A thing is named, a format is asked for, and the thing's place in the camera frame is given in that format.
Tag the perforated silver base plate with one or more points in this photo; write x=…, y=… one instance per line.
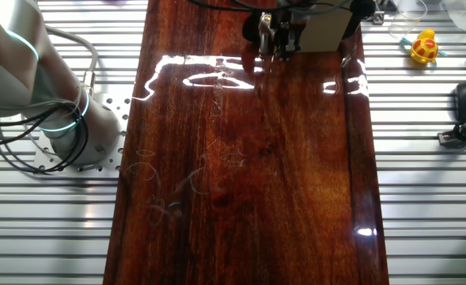
x=116, y=130

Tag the black rounded box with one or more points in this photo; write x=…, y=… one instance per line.
x=462, y=103

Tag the light blue thin stick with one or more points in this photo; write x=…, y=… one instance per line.
x=406, y=41

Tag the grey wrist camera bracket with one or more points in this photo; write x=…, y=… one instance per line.
x=376, y=16

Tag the silver metal water tap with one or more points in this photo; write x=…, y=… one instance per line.
x=265, y=37

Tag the white plastic bag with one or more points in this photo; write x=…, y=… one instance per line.
x=464, y=14

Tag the black round disc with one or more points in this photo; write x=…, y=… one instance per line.
x=250, y=25

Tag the yellow orange turtle toy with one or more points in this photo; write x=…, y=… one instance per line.
x=424, y=47

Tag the glossy red-brown wooden board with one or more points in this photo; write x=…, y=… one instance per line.
x=236, y=178

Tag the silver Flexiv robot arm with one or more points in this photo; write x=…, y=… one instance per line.
x=19, y=59

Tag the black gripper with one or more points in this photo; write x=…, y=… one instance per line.
x=288, y=31

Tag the clear plastic cup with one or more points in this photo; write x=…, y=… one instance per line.
x=408, y=23

